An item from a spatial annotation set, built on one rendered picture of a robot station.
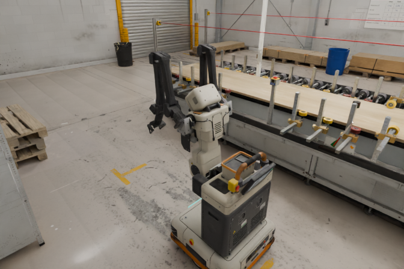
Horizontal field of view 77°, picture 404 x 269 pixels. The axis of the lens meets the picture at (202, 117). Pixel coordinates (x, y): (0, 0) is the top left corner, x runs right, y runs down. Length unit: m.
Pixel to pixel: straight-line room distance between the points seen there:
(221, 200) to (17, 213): 1.62
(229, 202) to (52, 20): 7.85
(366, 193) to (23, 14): 8.34
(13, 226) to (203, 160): 1.58
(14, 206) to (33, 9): 6.78
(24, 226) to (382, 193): 3.16
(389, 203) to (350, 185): 0.34
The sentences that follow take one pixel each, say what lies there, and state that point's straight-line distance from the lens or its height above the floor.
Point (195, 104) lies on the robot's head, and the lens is 1.75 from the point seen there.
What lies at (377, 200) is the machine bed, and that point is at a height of 0.20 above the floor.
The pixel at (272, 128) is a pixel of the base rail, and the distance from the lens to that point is 2.85.
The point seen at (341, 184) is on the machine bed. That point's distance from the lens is 3.12.
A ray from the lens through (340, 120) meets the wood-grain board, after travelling 2.75.
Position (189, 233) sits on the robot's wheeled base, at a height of 0.28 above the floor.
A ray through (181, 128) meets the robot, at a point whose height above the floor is 1.15.
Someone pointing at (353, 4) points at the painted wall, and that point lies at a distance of 9.86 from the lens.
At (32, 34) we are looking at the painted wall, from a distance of 8.67.
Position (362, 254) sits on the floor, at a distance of 2.77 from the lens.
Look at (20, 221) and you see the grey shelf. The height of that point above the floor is 0.34.
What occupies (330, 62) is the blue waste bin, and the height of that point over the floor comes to 0.36.
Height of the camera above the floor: 1.93
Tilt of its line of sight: 25 degrees down
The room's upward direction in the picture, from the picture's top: straight up
